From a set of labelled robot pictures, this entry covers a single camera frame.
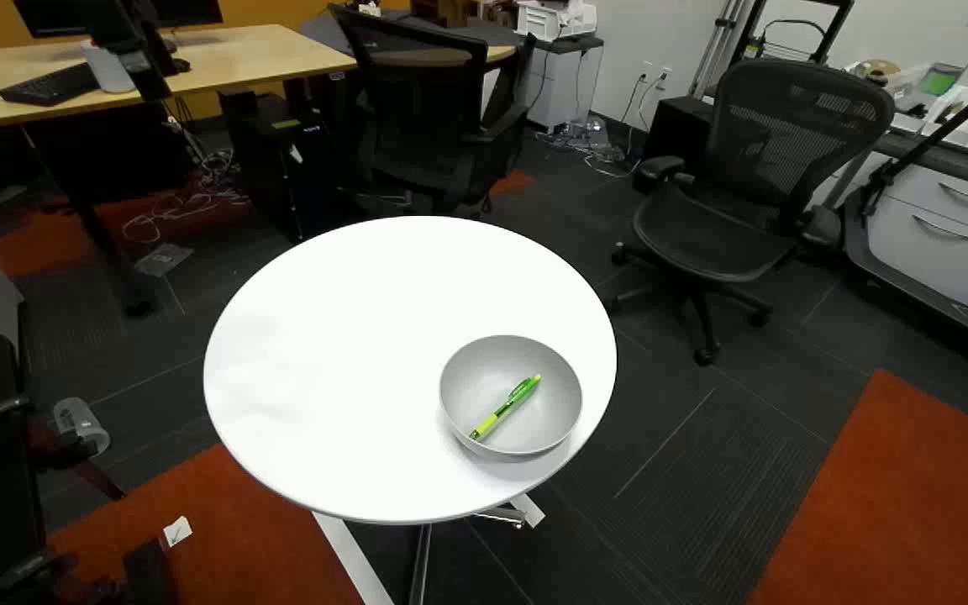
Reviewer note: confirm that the black mesh office chair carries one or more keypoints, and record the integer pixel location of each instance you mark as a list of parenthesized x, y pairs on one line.
[(706, 224)]

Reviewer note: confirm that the grey round bowl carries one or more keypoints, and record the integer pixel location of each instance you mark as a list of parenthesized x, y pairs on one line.
[(471, 375)]

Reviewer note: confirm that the black camera stand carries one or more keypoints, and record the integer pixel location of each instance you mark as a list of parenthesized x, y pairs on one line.
[(933, 140)]

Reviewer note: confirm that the black padded office chair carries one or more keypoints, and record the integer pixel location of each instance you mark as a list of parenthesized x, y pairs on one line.
[(419, 103)]

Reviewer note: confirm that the black computer monitor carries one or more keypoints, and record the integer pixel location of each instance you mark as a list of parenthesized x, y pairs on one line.
[(69, 13)]

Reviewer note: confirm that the small white paper piece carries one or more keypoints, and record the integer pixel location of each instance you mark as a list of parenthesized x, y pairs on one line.
[(177, 532)]

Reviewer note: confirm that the white drawer cabinet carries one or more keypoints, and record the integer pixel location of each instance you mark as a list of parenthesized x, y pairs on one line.
[(957, 240)]

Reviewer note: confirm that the white box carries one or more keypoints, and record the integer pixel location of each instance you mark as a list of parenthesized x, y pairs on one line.
[(557, 18)]

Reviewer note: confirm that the black computer tower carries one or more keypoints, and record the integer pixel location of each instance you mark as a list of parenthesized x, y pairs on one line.
[(685, 130), (271, 154)]

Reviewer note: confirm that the black keyboard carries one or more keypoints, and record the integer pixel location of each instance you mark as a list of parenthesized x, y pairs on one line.
[(47, 85)]

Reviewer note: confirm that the green highlighter pen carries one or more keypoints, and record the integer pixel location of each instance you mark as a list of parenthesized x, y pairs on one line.
[(505, 408)]

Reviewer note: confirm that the green box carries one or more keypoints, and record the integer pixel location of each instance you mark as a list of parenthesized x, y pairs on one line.
[(939, 79)]

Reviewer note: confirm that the grey floor power box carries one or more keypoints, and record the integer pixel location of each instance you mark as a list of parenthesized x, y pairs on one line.
[(162, 260)]

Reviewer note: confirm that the white table base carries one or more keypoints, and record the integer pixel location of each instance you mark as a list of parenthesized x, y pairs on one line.
[(345, 554)]

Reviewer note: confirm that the light wooden desk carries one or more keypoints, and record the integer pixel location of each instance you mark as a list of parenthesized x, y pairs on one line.
[(243, 56)]

